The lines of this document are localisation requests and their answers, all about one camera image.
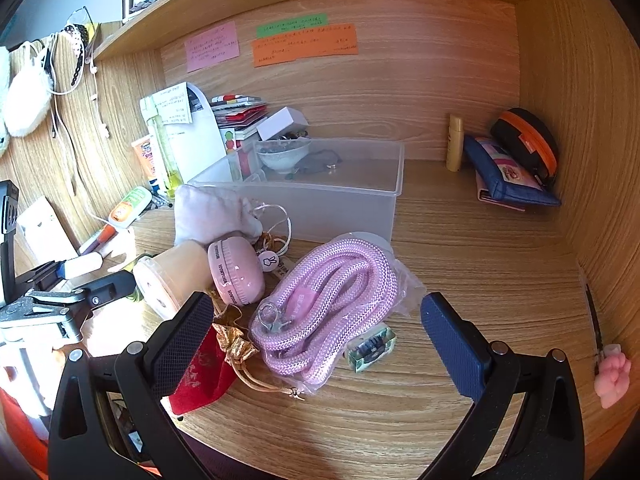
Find white paper sheets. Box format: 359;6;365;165
150;82;227;183

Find white small box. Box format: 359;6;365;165
257;106;308;141

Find yellow-green spray bottle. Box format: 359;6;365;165
140;96;183;200

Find small green circuit module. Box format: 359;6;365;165
344;323;397;373

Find clear plastic storage bin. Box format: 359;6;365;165
190;138;405;243

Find pink wallet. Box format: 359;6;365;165
475;171;525;212

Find yellow lotion bottle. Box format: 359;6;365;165
446;114;464;172

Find red drawstring pouch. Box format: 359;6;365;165
168;327;236;415

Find orange marker pen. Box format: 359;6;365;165
78;224;117;256

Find green sticky note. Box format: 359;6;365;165
256;13;329;39

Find stack of booklets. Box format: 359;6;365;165
209;94;268;153

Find pink sticky note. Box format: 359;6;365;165
184;21;240;73

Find white fluffy plush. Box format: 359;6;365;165
1;47;53;138

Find white bowl of trinkets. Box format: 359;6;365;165
255;138;311;174

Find blue fabric pouch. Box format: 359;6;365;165
463;134;561;207

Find white drawstring cloth pouch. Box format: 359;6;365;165
174;184;262;246

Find orange sticky note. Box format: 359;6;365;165
252;24;358;67

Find pink round kitchen timer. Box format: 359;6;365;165
207;236;265;307

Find orange sunscreen tube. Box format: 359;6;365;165
131;134;160;193

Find pink braided rope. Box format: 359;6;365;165
247;237;400;387

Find black orange round case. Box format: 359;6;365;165
490;107;560;186

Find pink paw toy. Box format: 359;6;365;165
594;344;631;410

